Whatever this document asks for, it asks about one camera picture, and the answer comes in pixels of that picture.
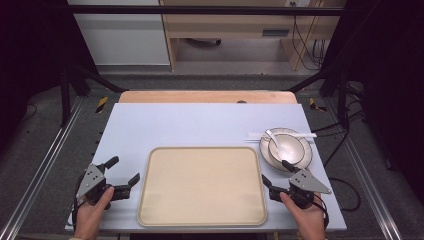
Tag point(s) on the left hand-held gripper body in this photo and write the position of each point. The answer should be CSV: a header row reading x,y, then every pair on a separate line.
x,y
90,180

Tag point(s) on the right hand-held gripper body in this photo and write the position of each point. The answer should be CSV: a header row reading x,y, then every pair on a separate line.
x,y
305,186

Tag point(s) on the white bowl with dark rim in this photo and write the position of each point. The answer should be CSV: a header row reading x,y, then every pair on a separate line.
x,y
288,150

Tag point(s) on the white plate with dark rim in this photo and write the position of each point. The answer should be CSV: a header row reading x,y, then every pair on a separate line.
x,y
266,156

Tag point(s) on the person's left hand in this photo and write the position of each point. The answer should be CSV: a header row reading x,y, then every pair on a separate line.
x,y
90,213

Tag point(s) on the person's right hand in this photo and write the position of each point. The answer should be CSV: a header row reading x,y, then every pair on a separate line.
x,y
305,220

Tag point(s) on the white ceramic spoon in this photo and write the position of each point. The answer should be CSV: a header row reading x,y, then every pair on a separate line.
x,y
274,139

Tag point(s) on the chopsticks in white paper sleeve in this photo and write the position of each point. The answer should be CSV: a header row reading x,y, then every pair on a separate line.
x,y
256,135

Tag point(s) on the yellow and black floor tape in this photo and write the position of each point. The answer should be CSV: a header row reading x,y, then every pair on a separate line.
x,y
315,105
102,104

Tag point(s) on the beige plastic tray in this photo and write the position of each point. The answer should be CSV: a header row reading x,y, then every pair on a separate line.
x,y
202,186

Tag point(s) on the wooden table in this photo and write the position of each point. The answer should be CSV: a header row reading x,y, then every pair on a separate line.
x,y
200,96

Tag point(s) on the white cabinet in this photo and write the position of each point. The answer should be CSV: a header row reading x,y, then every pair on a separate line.
x,y
123,36

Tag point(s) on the black curtain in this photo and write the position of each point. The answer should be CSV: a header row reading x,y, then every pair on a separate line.
x,y
390,83
30,60

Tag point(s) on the light wooden desk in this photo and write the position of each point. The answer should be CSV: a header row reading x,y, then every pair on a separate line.
x,y
230,28

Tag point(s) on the aluminium floor rail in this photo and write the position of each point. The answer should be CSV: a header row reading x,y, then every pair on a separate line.
x,y
36,173
366,173

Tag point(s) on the black metal frame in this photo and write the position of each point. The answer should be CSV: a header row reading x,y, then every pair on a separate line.
x,y
206,10

